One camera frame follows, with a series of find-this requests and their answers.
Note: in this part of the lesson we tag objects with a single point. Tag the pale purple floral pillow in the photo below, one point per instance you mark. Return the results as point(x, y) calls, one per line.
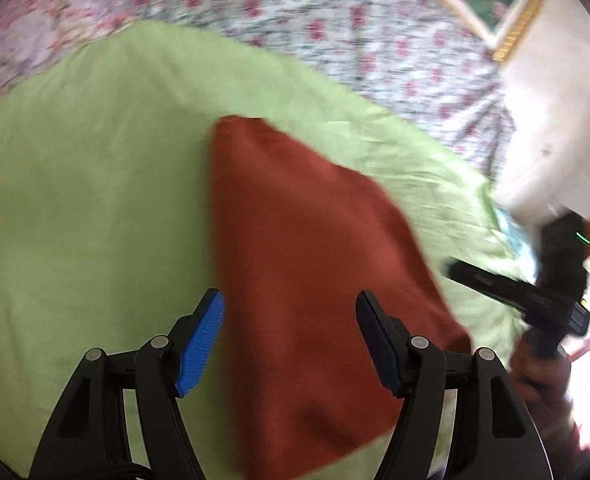
point(35, 35)

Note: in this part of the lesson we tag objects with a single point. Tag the pink floral bed sheet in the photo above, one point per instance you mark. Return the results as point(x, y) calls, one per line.
point(335, 25)

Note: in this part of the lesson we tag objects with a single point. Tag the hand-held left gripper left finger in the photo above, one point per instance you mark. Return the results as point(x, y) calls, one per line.
point(202, 342)

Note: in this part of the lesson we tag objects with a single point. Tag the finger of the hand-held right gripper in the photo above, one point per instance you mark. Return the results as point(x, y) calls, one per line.
point(495, 285)

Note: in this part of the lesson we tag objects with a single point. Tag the person's right hand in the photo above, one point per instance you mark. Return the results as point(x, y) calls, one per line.
point(537, 375)

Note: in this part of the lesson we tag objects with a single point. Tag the light green sheet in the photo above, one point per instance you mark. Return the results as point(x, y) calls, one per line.
point(90, 185)

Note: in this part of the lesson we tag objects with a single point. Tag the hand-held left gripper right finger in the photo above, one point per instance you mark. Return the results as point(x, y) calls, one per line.
point(381, 347)

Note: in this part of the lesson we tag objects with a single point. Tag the orange knit sweater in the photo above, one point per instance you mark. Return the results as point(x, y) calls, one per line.
point(315, 260)

